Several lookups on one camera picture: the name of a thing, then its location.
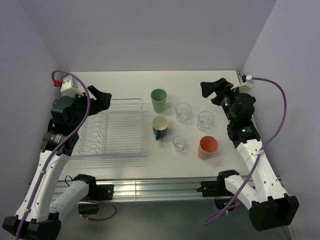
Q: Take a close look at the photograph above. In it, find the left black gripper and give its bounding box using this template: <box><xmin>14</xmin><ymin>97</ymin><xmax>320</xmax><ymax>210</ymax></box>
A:
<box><xmin>69</xmin><ymin>85</ymin><xmax>111</xmax><ymax>131</ymax></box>

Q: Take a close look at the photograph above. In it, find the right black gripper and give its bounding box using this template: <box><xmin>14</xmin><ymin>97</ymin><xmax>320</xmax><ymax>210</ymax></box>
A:
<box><xmin>200</xmin><ymin>77</ymin><xmax>244</xmax><ymax>123</ymax></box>

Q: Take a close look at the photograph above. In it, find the large clear glass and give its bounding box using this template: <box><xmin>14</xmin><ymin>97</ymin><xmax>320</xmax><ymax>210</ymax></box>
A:
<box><xmin>175</xmin><ymin>102</ymin><xmax>192</xmax><ymax>123</ymax></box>
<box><xmin>197</xmin><ymin>111</ymin><xmax>215</xmax><ymax>132</ymax></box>

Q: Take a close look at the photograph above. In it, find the light green plastic cup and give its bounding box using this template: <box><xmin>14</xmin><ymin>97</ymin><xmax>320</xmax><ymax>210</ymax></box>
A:
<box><xmin>150</xmin><ymin>88</ymin><xmax>167</xmax><ymax>113</ymax></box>

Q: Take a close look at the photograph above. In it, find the dark green ceramic mug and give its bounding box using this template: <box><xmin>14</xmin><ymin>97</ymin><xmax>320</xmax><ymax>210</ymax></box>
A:
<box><xmin>151</xmin><ymin>116</ymin><xmax>169</xmax><ymax>141</ymax></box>

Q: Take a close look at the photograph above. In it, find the small clear glass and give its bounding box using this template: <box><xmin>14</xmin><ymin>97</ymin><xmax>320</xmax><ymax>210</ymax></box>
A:
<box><xmin>172</xmin><ymin>136</ymin><xmax>186</xmax><ymax>152</ymax></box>

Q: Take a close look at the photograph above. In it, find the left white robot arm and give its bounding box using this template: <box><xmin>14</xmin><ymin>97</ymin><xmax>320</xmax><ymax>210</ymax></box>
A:
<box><xmin>2</xmin><ymin>85</ymin><xmax>112</xmax><ymax>240</ymax></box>

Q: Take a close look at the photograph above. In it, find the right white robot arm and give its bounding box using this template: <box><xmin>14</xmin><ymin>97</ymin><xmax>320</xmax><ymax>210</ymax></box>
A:
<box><xmin>197</xmin><ymin>78</ymin><xmax>299</xmax><ymax>232</ymax></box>

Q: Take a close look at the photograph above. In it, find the orange plastic cup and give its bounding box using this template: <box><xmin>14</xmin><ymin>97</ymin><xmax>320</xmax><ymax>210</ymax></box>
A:
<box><xmin>197</xmin><ymin>135</ymin><xmax>219</xmax><ymax>160</ymax></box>

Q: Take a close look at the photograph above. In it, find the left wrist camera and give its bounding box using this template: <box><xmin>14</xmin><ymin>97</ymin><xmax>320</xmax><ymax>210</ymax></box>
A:
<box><xmin>60</xmin><ymin>74</ymin><xmax>83</xmax><ymax>98</ymax></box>

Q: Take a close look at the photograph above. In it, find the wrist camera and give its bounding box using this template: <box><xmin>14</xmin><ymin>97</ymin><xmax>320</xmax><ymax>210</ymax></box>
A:
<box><xmin>231</xmin><ymin>74</ymin><xmax>254</xmax><ymax>92</ymax></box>
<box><xmin>60</xmin><ymin>74</ymin><xmax>83</xmax><ymax>98</ymax></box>

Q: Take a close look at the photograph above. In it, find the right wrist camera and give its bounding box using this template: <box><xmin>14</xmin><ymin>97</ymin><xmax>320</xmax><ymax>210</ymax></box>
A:
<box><xmin>231</xmin><ymin>74</ymin><xmax>254</xmax><ymax>92</ymax></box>

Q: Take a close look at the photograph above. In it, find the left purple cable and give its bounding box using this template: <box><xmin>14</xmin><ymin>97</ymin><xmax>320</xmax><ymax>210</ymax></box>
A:
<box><xmin>14</xmin><ymin>69</ymin><xmax>90</xmax><ymax>240</ymax></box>

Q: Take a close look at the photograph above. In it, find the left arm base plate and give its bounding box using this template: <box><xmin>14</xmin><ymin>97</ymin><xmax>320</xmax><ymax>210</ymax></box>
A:
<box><xmin>83</xmin><ymin>184</ymin><xmax>114</xmax><ymax>201</ymax></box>

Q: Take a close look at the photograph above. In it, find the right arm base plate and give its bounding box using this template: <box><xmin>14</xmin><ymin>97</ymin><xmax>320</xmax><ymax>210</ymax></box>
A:
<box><xmin>196</xmin><ymin>180</ymin><xmax>227</xmax><ymax>198</ymax></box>

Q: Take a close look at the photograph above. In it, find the aluminium mounting rail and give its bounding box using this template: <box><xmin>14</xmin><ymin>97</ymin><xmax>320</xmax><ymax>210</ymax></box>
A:
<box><xmin>27</xmin><ymin>174</ymin><xmax>286</xmax><ymax>205</ymax></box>

